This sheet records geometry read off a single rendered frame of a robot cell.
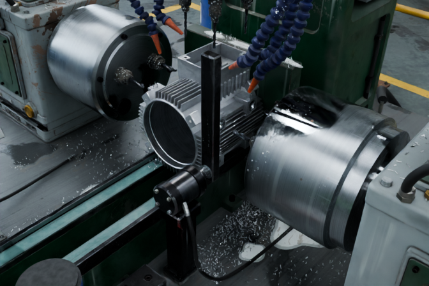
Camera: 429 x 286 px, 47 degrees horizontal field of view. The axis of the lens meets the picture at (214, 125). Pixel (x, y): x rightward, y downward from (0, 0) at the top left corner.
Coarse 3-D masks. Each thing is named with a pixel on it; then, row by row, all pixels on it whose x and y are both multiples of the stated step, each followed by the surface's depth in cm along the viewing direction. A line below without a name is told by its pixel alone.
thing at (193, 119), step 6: (246, 84) 106; (150, 90) 101; (246, 90) 107; (144, 96) 102; (150, 96) 101; (192, 114) 94; (198, 114) 95; (186, 120) 95; (192, 120) 94; (198, 120) 95; (192, 126) 95; (150, 150) 109; (198, 168) 102
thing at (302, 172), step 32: (288, 96) 86; (320, 96) 86; (288, 128) 82; (320, 128) 80; (352, 128) 79; (384, 128) 81; (256, 160) 84; (288, 160) 81; (320, 160) 78; (352, 160) 76; (384, 160) 80; (256, 192) 87; (288, 192) 81; (320, 192) 77; (352, 192) 76; (288, 224) 87; (320, 224) 79; (352, 224) 80
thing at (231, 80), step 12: (204, 48) 107; (216, 48) 108; (228, 48) 108; (180, 60) 102; (192, 60) 106; (228, 60) 108; (180, 72) 104; (192, 72) 101; (228, 72) 100; (240, 72) 104; (228, 84) 102; (240, 84) 105
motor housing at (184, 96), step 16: (160, 96) 99; (176, 96) 97; (192, 96) 98; (144, 112) 104; (160, 112) 109; (176, 112) 113; (224, 112) 100; (240, 112) 103; (256, 112) 108; (144, 128) 107; (160, 128) 110; (176, 128) 112; (192, 128) 96; (240, 128) 104; (256, 128) 111; (160, 144) 109; (176, 144) 110; (192, 144) 112; (224, 144) 102; (160, 160) 109; (176, 160) 107; (192, 160) 105
